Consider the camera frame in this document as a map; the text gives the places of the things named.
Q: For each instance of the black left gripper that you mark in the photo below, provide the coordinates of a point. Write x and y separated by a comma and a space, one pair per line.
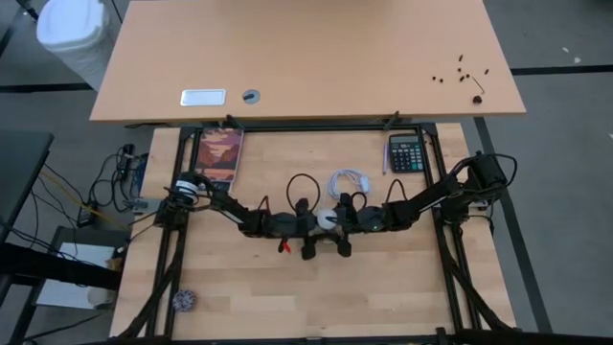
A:
306, 225

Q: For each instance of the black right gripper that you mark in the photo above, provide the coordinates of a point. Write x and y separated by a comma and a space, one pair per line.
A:
346, 225

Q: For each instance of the white lightbulb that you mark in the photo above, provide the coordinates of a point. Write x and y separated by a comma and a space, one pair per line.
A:
326, 219

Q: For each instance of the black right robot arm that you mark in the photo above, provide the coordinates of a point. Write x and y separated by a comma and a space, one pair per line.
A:
431, 199

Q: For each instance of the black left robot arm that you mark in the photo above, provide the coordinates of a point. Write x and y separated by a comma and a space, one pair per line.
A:
225, 203

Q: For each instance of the pale purple pen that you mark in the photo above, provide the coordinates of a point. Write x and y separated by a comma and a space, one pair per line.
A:
385, 158

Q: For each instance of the black calculator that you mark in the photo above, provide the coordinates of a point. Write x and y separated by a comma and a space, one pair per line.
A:
407, 153

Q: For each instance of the black desk clamp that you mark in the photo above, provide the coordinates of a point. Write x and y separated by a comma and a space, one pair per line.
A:
235, 122
392, 121

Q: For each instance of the book with landscape cover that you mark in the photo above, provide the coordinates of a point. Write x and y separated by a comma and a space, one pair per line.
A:
219, 155

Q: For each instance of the round grey desk grommet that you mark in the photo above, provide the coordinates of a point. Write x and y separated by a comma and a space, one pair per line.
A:
251, 96

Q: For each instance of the small grey patterned ball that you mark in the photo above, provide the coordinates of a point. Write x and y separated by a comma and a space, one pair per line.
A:
184, 301

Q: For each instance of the light wood desk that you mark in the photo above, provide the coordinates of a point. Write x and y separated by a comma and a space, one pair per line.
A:
306, 52

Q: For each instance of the small black knob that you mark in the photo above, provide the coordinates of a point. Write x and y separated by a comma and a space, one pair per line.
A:
477, 99

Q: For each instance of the black hex key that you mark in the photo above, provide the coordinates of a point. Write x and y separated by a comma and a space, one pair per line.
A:
478, 84

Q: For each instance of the black power adapter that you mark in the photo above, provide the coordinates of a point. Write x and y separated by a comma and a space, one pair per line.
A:
86, 216

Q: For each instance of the white board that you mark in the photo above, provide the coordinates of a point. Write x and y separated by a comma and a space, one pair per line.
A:
67, 297

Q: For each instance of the black desk crossbar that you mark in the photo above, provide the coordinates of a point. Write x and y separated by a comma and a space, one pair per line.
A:
48, 268

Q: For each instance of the black side desk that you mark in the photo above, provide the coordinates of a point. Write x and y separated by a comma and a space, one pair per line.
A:
19, 167

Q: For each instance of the white trash bin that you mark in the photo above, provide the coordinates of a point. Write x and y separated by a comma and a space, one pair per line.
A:
72, 33

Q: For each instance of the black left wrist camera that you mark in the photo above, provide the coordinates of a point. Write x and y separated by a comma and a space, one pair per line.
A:
285, 223

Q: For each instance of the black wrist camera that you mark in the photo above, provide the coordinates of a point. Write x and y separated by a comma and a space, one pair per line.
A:
370, 216
285, 223

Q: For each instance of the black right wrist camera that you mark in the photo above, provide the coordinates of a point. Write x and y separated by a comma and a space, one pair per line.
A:
370, 216

